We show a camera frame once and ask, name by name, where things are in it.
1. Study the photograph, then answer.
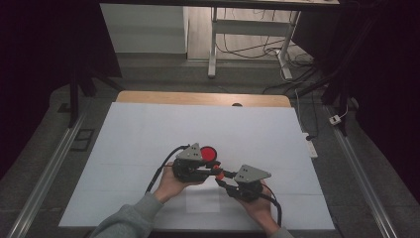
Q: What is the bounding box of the tangle of floor cables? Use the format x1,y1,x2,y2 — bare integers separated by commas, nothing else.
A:
216,8,318,68

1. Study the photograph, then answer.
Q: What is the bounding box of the person's left hand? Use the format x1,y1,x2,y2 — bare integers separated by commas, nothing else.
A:
153,162,199,204

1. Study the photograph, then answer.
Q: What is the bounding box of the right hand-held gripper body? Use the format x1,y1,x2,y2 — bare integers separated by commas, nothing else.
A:
231,164,272,203

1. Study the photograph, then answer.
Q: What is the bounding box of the white power strip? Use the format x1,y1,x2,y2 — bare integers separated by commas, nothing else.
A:
301,132,319,159

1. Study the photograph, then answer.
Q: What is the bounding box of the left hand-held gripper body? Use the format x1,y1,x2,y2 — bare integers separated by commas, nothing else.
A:
171,142,214,183

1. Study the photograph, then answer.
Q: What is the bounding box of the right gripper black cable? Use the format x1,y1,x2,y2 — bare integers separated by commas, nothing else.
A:
261,182,283,229

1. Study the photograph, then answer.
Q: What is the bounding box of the white cabinet panel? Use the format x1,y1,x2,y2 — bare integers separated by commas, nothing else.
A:
99,3,188,55

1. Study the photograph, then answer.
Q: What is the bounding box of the black floor plate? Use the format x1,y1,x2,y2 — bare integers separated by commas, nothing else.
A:
70,128,96,153

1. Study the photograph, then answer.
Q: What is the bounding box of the white desk frame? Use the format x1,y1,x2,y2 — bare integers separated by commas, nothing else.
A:
207,6,303,81

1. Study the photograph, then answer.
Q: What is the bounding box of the white paper sheet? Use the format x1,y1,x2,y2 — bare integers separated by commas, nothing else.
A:
185,179,222,213

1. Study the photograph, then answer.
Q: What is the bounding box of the wooden table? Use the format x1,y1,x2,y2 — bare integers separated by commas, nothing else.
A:
115,90,292,108

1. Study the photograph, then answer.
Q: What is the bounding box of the dark curtain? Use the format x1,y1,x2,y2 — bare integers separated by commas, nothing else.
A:
290,0,420,194
0,0,123,181

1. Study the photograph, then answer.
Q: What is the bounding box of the aluminium rail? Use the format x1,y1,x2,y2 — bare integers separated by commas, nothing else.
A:
6,110,88,238
325,105,399,238

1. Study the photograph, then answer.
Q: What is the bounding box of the black stand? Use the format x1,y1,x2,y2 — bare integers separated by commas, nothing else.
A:
296,0,389,137
67,62,127,129

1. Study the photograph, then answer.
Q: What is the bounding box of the person's right hand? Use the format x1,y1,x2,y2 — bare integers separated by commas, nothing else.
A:
236,179,281,236

